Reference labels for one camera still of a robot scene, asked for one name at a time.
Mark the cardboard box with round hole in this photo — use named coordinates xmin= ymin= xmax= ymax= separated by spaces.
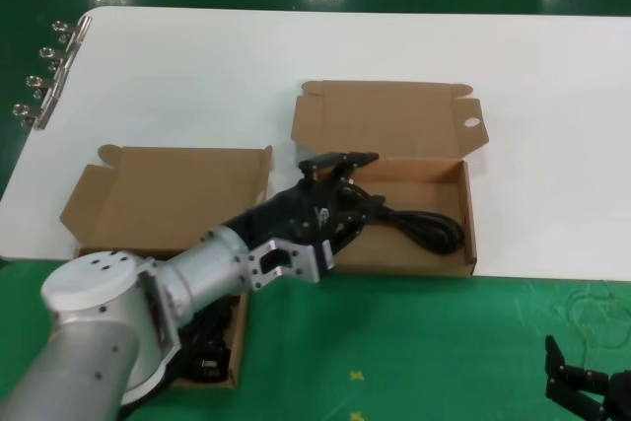
xmin=289 ymin=79 xmax=490 ymax=278

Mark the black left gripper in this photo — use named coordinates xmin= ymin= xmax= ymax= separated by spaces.
xmin=224 ymin=152 xmax=380 ymax=257

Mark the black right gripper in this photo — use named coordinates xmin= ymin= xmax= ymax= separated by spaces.
xmin=543 ymin=334 xmax=631 ymax=421

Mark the thin yellowish string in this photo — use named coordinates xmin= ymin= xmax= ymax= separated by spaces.
xmin=551 ymin=280 xmax=625 ymax=373

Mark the silver metal binder clip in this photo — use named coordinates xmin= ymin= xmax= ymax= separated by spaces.
xmin=51 ymin=16 xmax=95 ymax=50
xmin=38 ymin=44 xmax=81 ymax=75
xmin=12 ymin=101 xmax=56 ymax=132
xmin=25 ymin=73 xmax=68 ymax=103

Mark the cardboard box with torn lid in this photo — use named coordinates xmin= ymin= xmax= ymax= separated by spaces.
xmin=59 ymin=144 xmax=275 ymax=389

